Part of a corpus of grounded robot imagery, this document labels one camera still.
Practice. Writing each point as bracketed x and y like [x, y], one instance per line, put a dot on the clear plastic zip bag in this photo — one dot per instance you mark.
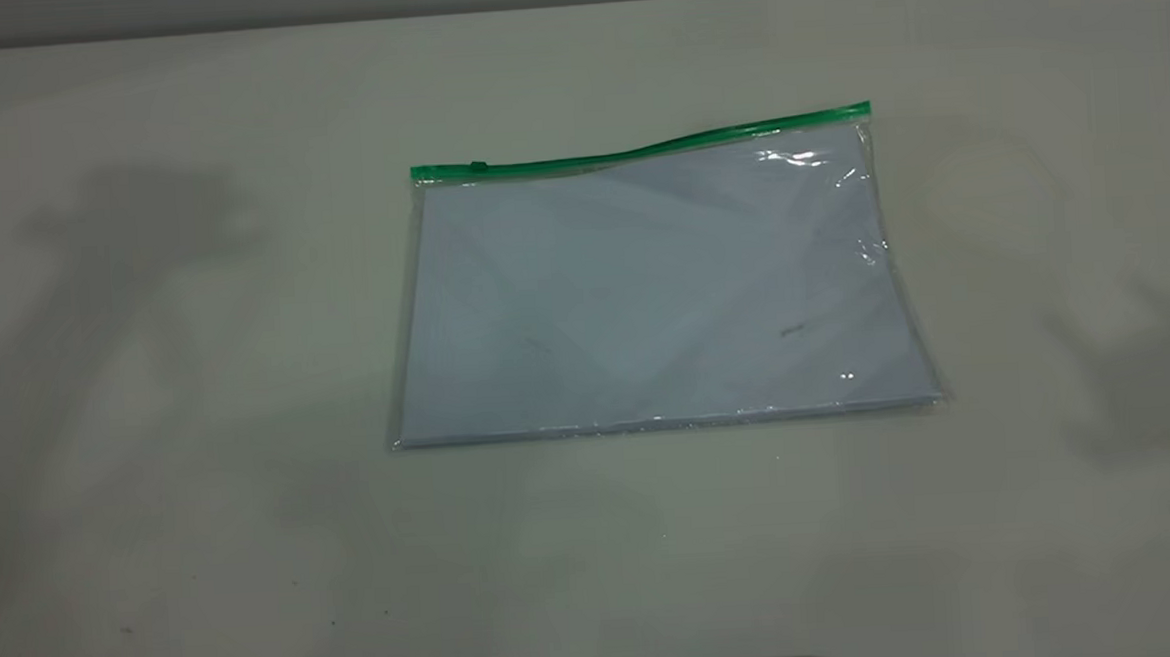
[643, 295]

